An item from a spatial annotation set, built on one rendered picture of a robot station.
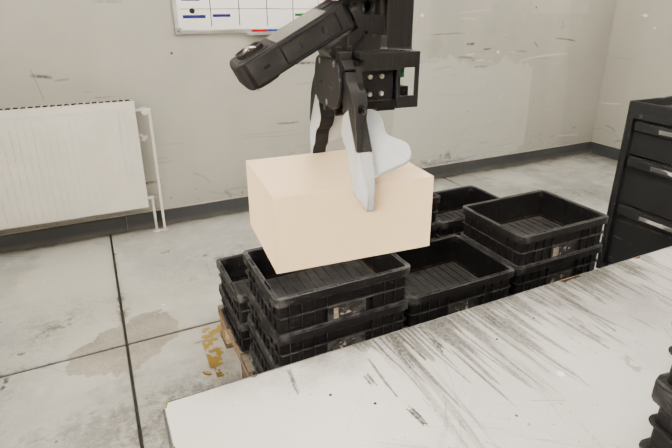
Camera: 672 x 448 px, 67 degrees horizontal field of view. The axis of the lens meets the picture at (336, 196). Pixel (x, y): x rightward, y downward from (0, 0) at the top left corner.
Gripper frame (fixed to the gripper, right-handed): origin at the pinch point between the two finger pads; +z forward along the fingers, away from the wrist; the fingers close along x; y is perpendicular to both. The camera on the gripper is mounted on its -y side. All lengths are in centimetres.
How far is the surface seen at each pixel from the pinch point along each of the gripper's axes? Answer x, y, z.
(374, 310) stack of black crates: 60, 34, 60
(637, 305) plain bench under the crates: 14, 70, 39
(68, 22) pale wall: 253, -49, -9
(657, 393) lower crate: -13.1, 38.3, 27.9
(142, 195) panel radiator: 244, -26, 84
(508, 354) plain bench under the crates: 11, 36, 39
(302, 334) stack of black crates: 58, 13, 61
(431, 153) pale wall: 274, 180, 88
